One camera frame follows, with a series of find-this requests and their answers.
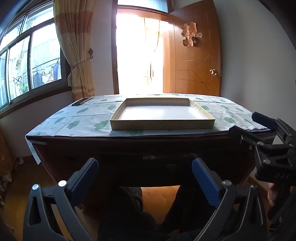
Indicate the wooden door frame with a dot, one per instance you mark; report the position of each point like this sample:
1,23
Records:
114,58

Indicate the shallow cardboard box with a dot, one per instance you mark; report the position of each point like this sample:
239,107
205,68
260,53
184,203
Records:
161,113

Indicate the white power strip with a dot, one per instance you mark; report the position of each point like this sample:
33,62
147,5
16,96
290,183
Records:
20,160

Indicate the pale paper door decoration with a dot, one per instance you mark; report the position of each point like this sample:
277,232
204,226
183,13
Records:
190,34

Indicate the large sliding window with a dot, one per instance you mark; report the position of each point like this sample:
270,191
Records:
41,62

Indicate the brass door knob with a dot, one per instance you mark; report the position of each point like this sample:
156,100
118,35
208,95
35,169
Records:
214,72

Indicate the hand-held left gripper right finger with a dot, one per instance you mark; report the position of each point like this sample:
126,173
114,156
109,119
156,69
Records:
205,183

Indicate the sheer yellow curtain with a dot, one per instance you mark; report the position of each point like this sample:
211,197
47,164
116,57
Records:
153,46

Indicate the beige patterned curtain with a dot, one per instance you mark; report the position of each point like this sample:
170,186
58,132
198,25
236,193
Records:
78,46

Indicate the cloud print tablecloth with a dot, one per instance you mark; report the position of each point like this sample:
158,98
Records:
81,118

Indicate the dark hanging garment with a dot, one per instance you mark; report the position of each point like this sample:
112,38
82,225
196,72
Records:
56,71
37,80

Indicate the dark wooden desk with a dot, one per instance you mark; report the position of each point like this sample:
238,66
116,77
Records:
115,148

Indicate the metal curtain hook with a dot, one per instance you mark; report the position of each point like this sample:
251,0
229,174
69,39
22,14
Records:
91,52

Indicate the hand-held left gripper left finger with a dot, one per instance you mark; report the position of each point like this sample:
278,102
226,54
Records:
85,178

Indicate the wooden door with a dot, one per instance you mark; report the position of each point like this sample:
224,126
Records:
192,69

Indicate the black phone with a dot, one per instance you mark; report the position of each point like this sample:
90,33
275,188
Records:
81,101

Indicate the person's right hand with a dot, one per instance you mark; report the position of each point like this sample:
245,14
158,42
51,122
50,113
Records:
271,194

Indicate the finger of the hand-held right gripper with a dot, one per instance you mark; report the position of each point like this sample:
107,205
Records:
263,119
245,134

